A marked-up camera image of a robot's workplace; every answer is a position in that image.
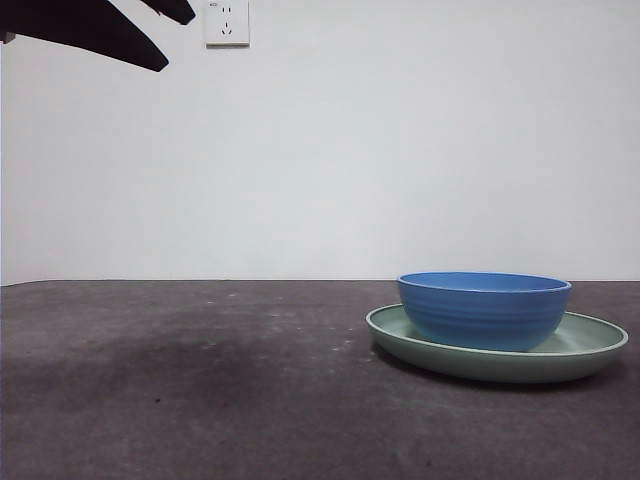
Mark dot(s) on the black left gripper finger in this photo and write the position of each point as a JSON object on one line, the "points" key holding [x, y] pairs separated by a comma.
{"points": [[175, 9], [80, 25]]}

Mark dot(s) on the blue ribbed bowl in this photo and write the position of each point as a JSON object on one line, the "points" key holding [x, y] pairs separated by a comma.
{"points": [[480, 320]]}

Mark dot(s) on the green round plate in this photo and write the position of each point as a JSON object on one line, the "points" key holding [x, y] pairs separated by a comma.
{"points": [[500, 367]]}

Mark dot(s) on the white wall socket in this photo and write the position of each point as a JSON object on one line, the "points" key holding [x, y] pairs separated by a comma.
{"points": [[227, 25]]}

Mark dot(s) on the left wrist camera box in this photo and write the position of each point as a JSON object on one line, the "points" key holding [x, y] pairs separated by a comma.
{"points": [[6, 37]]}

